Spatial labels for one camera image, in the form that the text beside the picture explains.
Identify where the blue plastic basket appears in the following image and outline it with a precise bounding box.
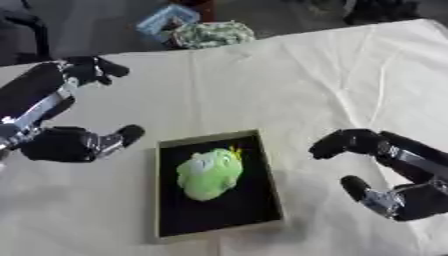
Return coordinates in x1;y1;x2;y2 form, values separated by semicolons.
134;3;203;44

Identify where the tan box with black inside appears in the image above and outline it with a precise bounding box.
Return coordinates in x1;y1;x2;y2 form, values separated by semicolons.
152;129;287;244

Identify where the black bag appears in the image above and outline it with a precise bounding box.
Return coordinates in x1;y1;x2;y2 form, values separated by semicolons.
341;0;424;26

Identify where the green and white patterned bag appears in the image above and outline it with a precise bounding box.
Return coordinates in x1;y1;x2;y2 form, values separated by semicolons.
168;20;258;50

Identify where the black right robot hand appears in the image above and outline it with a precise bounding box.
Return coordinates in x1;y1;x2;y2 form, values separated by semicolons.
308;128;448;223

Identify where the green soft toy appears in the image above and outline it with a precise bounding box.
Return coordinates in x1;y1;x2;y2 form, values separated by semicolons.
175;145;245;202

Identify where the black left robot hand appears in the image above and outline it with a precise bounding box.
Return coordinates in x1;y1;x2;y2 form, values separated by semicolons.
0;55;147;164

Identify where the black chair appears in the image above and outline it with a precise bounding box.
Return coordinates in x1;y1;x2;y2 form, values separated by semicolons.
0;0;53;66

